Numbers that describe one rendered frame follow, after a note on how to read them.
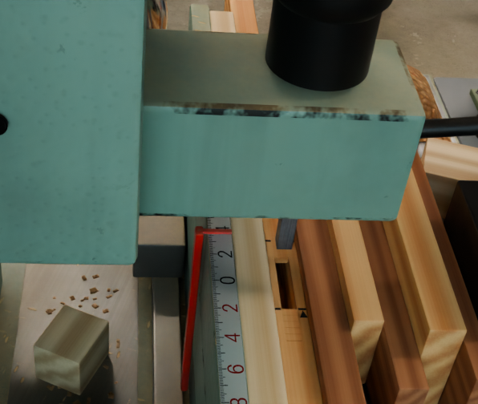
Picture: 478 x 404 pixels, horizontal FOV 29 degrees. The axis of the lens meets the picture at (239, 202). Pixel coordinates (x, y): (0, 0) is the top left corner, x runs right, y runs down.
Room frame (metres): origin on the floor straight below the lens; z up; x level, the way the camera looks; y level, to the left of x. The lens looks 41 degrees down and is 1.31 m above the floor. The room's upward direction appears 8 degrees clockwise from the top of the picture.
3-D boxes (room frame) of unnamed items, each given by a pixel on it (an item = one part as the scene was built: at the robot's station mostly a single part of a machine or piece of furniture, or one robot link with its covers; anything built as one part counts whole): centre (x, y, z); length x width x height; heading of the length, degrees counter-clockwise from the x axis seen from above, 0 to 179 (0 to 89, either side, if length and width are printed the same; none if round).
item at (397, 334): (0.40, -0.08, 0.93); 0.21 x 0.02 x 0.05; 9
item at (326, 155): (0.38, -0.01, 1.03); 0.14 x 0.07 x 0.09; 99
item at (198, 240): (0.38, 0.01, 0.89); 0.02 x 0.01 x 0.14; 99
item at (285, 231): (0.39, -0.03, 0.97); 0.01 x 0.01 x 0.05; 9
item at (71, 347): (0.40, 0.10, 0.82); 0.04 x 0.03 x 0.03; 163
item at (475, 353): (0.40, -0.12, 0.93); 0.22 x 0.01 x 0.06; 9
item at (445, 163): (0.51, -0.15, 0.92); 0.05 x 0.04 x 0.04; 81
